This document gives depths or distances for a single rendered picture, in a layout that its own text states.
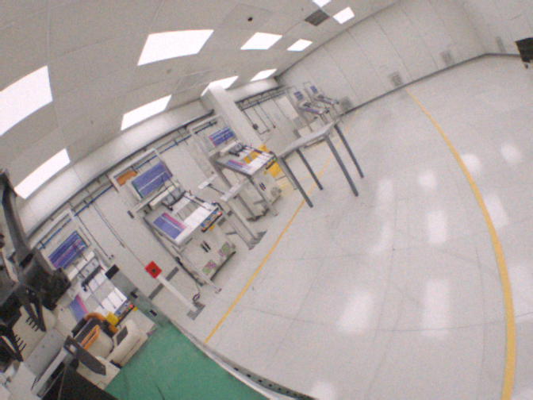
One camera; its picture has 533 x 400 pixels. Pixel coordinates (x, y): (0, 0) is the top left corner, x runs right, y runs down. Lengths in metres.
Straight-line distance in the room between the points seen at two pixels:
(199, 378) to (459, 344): 1.08
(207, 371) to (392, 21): 8.94
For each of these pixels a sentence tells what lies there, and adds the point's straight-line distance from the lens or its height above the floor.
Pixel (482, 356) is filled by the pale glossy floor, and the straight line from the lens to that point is 1.17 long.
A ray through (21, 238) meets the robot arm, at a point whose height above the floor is 1.35.
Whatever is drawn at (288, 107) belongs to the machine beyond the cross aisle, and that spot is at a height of 1.38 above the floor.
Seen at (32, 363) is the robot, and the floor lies 1.08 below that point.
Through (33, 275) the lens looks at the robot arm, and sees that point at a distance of 0.68.
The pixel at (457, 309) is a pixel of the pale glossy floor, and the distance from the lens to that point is 1.24.
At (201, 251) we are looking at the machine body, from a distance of 2.69.
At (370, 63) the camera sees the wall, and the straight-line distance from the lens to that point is 8.64.
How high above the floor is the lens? 1.11
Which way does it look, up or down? 16 degrees down
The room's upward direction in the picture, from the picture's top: 36 degrees counter-clockwise
